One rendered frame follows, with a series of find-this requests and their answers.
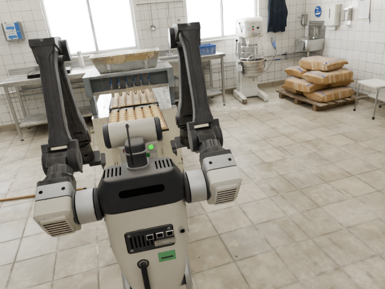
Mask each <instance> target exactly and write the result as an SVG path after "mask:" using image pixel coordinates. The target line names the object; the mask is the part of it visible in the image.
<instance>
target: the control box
mask: <svg viewBox="0 0 385 289"><path fill-rule="evenodd" d="M145 144H146V149H147V150H146V153H149V154H150V156H149V157H148V159H155V158H159V156H158V148H157V143H156V142H148V143H145ZM149 145H153V147H154V148H153V149H149V148H148V147H149ZM123 150H124V146H123V147H119V152H120V158H121V163H122V164H125V163H127V159H126V155H125V153H124V152H123Z"/></svg>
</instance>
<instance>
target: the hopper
mask: <svg viewBox="0 0 385 289"><path fill-rule="evenodd" d="M146 50H147V51H149V52H144V51H146ZM137 52H140V53H137ZM159 53H160V49H159V48H158V47H154V48H144V49H134V50H124V51H118V52H108V53H98V54H93V55H91V56H90V58H89V59H90V60H91V62H92V63H93V64H94V66H95V67H96V69H97V70H98V72H99V74H103V73H113V72H122V71H131V70H137V69H146V68H156V64H157V61H158V57H159Z"/></svg>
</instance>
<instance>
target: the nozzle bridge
mask: <svg viewBox="0 0 385 289"><path fill-rule="evenodd" d="M141 73H142V80H143V86H141V84H140V78H141ZM149 73H150V82H151V85H148V80H147V79H148V77H149ZM126 75H127V83H128V88H126V86H125V80H126ZM133 75H135V77H134V79H135V84H136V87H133ZM118 76H119V83H120V86H121V88H120V89H118V85H117V81H118ZM82 80H83V84H84V88H85V93H86V97H88V98H89V102H90V105H91V110H92V115H97V113H98V107H97V102H96V97H95V96H97V95H106V94H111V93H120V92H128V91H137V90H142V89H151V88H160V87H168V95H169V101H170V103H171V104H175V95H174V86H175V83H174V73H173V67H172V66H171V65H170V64H169V62H163V63H157V64H156V68H146V69H137V70H131V71H122V72H113V73H103V74H99V72H98V70H96V71H87V72H86V74H85V75H84V77H83V78H82ZM110 81H111V82H112V85H113V90H111V88H110Z"/></svg>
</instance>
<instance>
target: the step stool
mask: <svg viewBox="0 0 385 289"><path fill-rule="evenodd" d="M358 83H359V85H358V89H357V95H356V101H355V106H354V109H353V111H356V104H357V100H358V98H360V97H371V98H374V99H375V106H374V112H373V116H372V120H374V119H375V110H376V105H379V108H381V106H382V105H381V104H385V103H380V101H383V102H385V93H379V90H380V89H381V88H385V81H384V80H380V79H369V80H360V81H358ZM360 84H363V85H367V86H369V87H372V88H376V90H377V93H375V94H370V95H368V96H359V97H358V94H359V89H360ZM377 100H378V102H379V104H377Z"/></svg>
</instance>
